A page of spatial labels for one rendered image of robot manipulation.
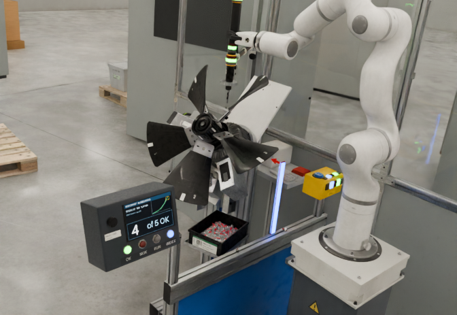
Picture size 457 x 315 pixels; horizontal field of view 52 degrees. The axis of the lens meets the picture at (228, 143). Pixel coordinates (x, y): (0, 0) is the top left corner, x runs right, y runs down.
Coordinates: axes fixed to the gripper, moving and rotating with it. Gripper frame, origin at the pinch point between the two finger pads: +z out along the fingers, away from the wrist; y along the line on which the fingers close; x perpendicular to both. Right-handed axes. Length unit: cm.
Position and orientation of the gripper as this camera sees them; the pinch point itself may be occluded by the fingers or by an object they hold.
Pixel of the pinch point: (234, 34)
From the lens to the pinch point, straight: 200.3
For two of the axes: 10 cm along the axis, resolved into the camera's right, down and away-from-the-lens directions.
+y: 7.3, -1.8, 6.6
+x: 1.0, -9.3, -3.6
